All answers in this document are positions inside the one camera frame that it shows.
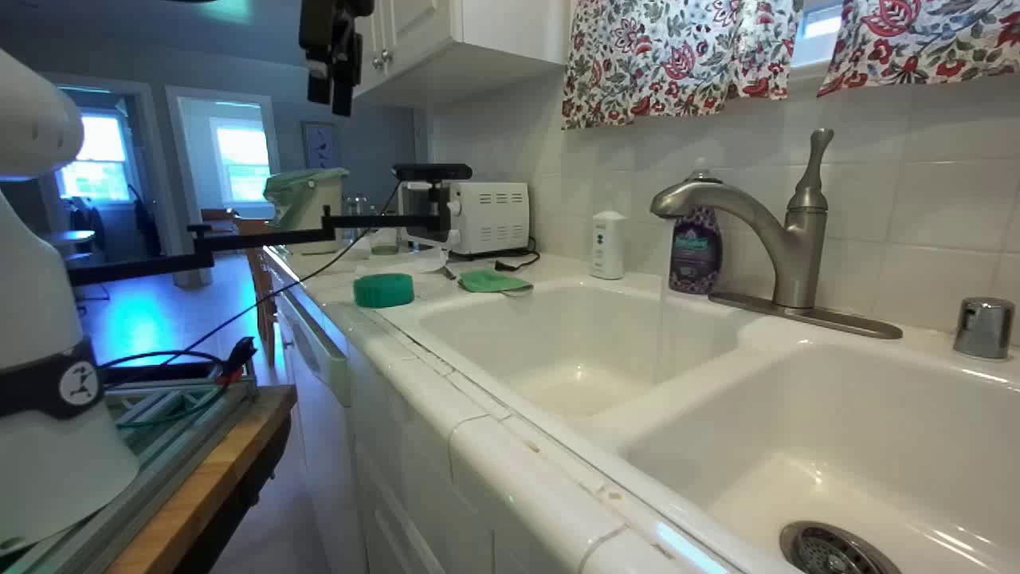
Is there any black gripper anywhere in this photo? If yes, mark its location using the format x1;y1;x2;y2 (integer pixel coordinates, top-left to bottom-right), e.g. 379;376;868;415
297;0;379;122

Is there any white toaster oven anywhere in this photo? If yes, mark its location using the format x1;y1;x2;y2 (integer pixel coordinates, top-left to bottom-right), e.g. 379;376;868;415
395;179;535;263

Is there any purple dish soap bottle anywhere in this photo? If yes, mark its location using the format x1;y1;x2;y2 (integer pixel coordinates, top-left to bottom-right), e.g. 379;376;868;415
666;203;726;301

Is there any brushed steel tap faucet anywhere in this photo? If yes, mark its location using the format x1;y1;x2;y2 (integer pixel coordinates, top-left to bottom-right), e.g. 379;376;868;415
646;126;909;345

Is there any wooden robot cart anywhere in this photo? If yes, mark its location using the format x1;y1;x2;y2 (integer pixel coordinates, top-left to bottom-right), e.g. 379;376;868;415
99;381;298;574

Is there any green sponge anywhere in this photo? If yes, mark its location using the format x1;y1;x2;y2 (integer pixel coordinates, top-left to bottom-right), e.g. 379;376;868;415
456;267;535;301
349;271;417;313

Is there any white soap pump dispenser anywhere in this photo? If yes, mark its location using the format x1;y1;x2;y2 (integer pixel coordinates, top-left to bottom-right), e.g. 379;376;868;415
585;209;628;285

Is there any chrome air gap cap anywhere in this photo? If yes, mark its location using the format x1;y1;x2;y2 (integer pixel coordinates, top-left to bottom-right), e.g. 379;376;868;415
949;295;1020;365

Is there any floral red curtain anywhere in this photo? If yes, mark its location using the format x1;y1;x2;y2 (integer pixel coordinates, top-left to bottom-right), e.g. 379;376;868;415
816;0;1020;102
558;0;802;135

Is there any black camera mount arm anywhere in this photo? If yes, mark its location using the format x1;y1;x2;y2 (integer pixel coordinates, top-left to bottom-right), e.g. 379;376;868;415
68;203;456;288

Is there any metal sink drain strainer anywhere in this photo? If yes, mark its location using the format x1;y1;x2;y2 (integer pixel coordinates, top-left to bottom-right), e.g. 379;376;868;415
779;516;909;574

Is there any black external camera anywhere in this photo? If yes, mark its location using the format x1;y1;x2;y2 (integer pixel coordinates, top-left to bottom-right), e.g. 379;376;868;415
388;160;474;185

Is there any black camera cable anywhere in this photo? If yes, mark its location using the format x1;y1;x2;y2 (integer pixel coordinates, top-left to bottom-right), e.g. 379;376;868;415
95;224;376;376

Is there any grey green base plate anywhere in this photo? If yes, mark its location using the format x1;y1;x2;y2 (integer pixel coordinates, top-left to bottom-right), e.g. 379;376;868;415
0;365;261;574

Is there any white double kitchen sink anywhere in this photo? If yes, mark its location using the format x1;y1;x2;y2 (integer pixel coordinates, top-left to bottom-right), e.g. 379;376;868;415
376;275;1020;574

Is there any wooden chair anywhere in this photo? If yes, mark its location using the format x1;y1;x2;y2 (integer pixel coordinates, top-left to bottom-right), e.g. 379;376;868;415
198;203;280;336

